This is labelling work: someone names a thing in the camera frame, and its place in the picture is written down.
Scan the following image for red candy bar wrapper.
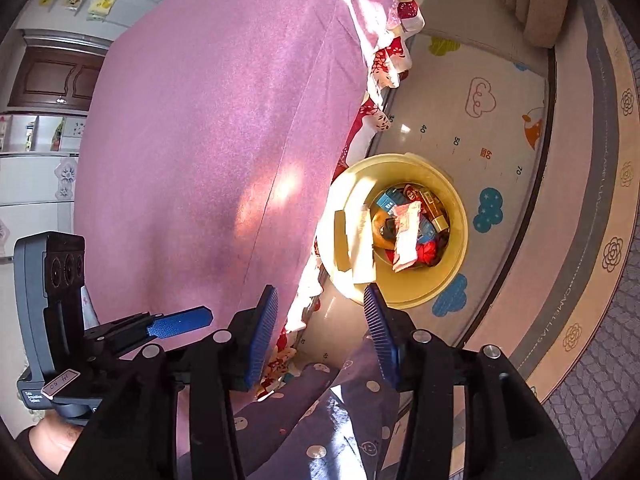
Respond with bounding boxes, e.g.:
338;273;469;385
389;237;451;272
393;202;421;273

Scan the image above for person's patterned pajama legs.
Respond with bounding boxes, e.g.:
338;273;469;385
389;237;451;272
234;335;401;479

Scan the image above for red silver snack wrapper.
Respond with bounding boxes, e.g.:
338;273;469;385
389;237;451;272
402;184;427;214

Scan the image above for person's left hand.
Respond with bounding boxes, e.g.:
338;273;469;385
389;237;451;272
28;411;84;474

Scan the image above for white sliding wardrobe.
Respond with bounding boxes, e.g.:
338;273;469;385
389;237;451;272
0;109;89;261

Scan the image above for blue nasal spray box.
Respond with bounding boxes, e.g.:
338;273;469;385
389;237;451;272
375;188;437;244

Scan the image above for light blue patterned pillow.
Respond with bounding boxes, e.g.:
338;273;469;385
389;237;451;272
80;286;100;330

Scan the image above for yellow trash bin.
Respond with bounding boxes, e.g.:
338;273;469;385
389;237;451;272
316;154;469;310

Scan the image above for orange juice bottle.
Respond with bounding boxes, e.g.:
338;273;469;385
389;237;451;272
371;209;396;250

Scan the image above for brown wooden door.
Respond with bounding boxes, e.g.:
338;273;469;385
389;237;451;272
8;29;112;113

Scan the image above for pink bed sheet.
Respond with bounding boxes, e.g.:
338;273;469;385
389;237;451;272
74;0;392;328

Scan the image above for children's patterned floor mat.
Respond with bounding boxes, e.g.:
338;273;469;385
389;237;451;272
299;35;547;363

